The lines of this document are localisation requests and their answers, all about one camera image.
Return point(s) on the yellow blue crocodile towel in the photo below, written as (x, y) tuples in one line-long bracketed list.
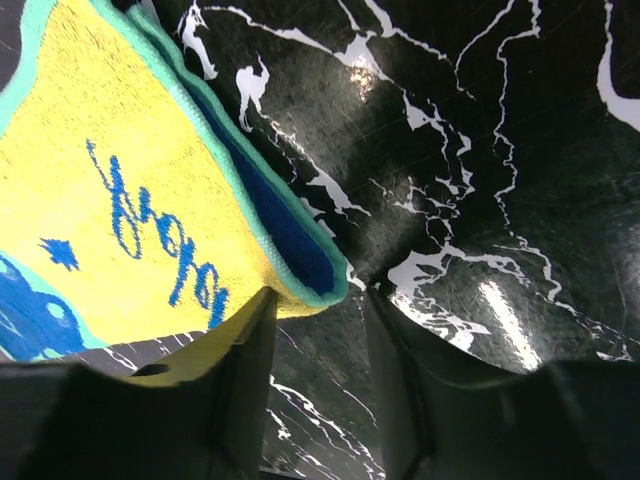
[(132, 207)]

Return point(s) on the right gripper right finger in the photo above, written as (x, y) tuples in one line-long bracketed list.
[(445, 414)]

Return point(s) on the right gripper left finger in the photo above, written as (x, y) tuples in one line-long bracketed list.
[(198, 413)]

